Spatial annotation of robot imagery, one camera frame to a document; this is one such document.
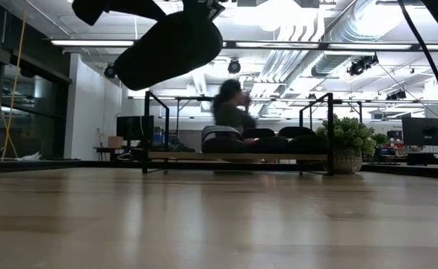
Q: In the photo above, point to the black rubber slide sandal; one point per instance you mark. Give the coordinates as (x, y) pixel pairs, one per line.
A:
(306, 145)
(166, 52)
(222, 145)
(267, 145)

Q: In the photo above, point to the walking person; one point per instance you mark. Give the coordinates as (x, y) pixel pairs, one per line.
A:
(230, 112)

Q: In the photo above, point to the overhead light bar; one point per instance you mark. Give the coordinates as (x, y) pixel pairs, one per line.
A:
(92, 43)

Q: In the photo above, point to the small black computer monitor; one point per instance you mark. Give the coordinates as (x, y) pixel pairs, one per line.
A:
(129, 127)

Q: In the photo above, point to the brown cardboard box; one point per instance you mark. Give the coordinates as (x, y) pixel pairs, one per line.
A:
(115, 142)

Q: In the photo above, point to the black ceiling spotlight cluster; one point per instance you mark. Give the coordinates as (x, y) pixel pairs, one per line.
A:
(361, 65)

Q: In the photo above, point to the green potted plant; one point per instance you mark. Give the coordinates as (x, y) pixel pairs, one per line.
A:
(348, 132)

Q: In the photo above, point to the black ceiling spotlight pair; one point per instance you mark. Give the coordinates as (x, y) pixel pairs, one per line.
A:
(396, 95)

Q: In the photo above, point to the small green background plant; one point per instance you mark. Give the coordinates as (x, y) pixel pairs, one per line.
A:
(379, 139)

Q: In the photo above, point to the large black computer monitor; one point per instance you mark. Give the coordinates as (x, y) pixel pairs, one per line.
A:
(424, 130)

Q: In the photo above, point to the black background rig frame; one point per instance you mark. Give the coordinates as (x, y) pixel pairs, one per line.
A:
(178, 116)

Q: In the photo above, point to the silver ventilation duct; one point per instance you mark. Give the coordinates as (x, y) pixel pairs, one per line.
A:
(353, 26)

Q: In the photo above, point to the black frame wooden shoe shelf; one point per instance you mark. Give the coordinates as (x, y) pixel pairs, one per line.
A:
(189, 156)

